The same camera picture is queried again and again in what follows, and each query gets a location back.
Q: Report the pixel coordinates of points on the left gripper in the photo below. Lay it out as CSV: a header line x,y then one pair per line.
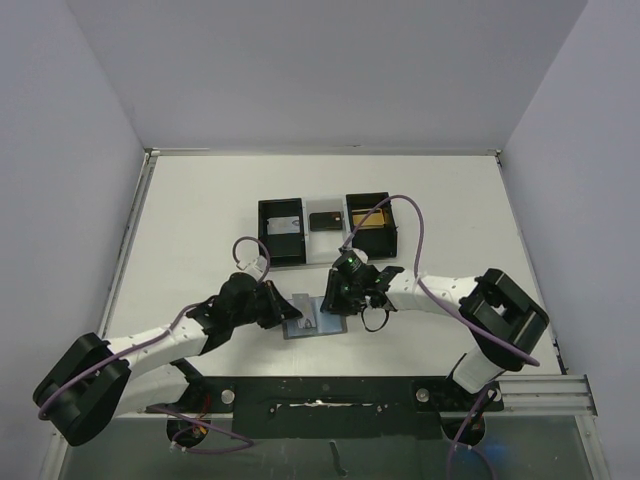
x,y
280,309

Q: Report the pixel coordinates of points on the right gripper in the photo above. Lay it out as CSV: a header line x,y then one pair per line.
x,y
332,293

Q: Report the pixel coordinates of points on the white VIP card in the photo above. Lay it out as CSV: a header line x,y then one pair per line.
x,y
303,302

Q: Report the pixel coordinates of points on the grey card holder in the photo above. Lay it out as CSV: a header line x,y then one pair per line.
x,y
327,323

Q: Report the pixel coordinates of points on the black white sorting tray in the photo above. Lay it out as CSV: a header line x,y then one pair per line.
x,y
318,248

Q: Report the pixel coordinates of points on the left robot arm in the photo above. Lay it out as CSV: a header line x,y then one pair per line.
x,y
81,393

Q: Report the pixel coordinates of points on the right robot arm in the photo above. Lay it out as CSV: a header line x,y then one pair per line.
x,y
505,322

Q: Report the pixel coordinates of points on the black card in tray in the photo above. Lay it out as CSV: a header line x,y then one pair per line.
x,y
325,221

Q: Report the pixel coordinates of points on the gold card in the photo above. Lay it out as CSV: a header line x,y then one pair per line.
x,y
368,220

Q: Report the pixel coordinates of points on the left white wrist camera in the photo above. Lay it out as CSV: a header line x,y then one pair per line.
x,y
255,267

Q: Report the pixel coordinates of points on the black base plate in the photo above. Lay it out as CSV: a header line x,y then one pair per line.
x,y
314,408

